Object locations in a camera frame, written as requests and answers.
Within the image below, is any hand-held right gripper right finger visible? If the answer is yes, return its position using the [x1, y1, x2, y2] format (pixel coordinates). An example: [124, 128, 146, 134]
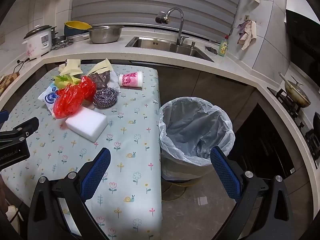
[210, 146, 299, 240]

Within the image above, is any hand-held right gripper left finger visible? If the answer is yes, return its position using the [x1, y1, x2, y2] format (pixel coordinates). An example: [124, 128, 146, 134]
[27, 147, 112, 240]

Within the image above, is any white and blue packet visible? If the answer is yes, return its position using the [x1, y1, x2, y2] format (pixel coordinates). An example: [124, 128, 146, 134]
[37, 82, 61, 113]

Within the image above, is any grey trash bin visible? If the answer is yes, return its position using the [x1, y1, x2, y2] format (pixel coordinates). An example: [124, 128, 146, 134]
[161, 152, 218, 182]

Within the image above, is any white sponge block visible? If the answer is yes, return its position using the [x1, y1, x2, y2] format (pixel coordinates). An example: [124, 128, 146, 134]
[65, 109, 109, 143]

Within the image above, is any red plastic bag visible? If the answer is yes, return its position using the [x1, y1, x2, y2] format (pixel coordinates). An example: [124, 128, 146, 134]
[53, 75, 97, 119]

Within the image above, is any green packet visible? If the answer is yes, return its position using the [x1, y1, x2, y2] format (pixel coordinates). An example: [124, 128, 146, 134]
[54, 75, 82, 88]

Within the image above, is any steel wool scrubber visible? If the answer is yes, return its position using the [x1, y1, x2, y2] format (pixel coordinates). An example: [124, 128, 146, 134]
[93, 88, 121, 110]

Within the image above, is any dark brown plastic bag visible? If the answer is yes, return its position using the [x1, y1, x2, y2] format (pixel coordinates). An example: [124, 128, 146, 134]
[89, 71, 112, 91]

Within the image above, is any clear plastic bag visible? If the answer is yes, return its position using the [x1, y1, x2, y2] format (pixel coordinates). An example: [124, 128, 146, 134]
[109, 70, 121, 92]

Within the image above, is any large beige packet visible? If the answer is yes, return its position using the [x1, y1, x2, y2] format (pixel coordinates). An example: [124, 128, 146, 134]
[86, 58, 113, 77]

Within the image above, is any pink paper cup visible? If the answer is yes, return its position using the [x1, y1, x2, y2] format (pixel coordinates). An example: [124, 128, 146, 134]
[119, 71, 143, 89]

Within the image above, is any trash bin with liner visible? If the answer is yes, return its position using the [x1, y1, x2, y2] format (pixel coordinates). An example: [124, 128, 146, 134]
[159, 97, 236, 167]

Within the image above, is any floral tablecloth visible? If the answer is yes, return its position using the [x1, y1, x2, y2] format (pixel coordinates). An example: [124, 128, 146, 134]
[0, 64, 163, 240]

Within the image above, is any wooden cutting board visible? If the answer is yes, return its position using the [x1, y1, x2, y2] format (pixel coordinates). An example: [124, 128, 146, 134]
[0, 72, 20, 95]

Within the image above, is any white rice cooker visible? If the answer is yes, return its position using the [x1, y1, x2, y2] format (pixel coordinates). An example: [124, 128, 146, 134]
[22, 24, 57, 60]

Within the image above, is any steel steamer rack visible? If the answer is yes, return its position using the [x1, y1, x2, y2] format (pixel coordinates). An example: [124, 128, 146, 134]
[52, 41, 74, 51]

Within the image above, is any black gas stove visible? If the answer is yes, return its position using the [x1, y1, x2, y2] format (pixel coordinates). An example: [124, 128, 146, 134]
[267, 86, 320, 169]

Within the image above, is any round steel pan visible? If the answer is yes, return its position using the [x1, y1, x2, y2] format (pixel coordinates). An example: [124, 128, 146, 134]
[51, 35, 67, 46]

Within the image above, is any rectangular steel tray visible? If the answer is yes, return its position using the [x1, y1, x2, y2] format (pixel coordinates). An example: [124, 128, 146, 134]
[66, 31, 90, 43]

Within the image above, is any wok with glass lid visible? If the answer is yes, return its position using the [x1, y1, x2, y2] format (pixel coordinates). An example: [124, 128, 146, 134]
[278, 72, 311, 108]

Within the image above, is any dark blue basin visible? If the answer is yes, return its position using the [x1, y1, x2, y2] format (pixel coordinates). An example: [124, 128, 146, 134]
[64, 26, 89, 38]

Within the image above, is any yellow basin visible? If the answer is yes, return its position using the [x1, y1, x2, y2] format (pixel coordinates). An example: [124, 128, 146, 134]
[64, 21, 93, 30]

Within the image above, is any steel colander bowl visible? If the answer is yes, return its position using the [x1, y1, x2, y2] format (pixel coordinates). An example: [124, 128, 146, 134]
[87, 25, 125, 44]

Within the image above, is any green dish soap bottle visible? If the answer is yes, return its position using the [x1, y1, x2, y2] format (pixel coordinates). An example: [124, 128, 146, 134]
[217, 35, 230, 57]

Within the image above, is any beige hanging cloth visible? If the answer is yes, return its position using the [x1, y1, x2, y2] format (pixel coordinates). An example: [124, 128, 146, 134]
[236, 20, 257, 51]

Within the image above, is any stainless steel sink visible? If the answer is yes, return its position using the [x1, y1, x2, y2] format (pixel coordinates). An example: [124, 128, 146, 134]
[125, 36, 215, 63]

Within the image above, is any purple hanging cloth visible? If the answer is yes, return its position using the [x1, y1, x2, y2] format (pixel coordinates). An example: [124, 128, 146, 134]
[237, 20, 252, 37]

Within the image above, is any chrome faucet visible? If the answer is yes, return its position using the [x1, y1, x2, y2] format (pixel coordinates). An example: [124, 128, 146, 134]
[155, 7, 190, 46]

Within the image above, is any black range hood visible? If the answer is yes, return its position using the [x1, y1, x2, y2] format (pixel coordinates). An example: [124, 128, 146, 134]
[285, 9, 320, 63]

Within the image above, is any grey window blind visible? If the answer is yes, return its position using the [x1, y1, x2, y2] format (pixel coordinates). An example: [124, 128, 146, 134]
[71, 0, 244, 34]

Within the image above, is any black power cord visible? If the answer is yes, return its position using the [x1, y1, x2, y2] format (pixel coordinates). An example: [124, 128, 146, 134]
[14, 57, 38, 73]

